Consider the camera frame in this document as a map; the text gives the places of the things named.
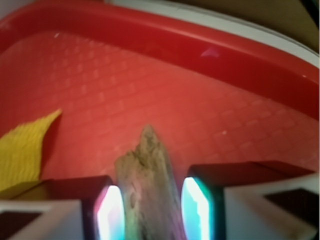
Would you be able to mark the brown wood chip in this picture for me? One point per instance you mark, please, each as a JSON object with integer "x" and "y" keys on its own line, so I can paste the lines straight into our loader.
{"x": 151, "y": 200}

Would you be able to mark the red plastic tray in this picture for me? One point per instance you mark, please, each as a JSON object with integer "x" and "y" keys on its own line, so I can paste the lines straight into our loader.
{"x": 210, "y": 95}

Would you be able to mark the yellow cloth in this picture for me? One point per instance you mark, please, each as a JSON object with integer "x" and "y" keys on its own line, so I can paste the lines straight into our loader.
{"x": 21, "y": 151}

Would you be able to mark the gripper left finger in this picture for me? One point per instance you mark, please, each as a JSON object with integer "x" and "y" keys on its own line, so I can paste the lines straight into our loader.
{"x": 88, "y": 208}

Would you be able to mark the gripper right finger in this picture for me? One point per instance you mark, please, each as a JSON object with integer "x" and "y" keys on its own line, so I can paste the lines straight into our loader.
{"x": 253, "y": 200}

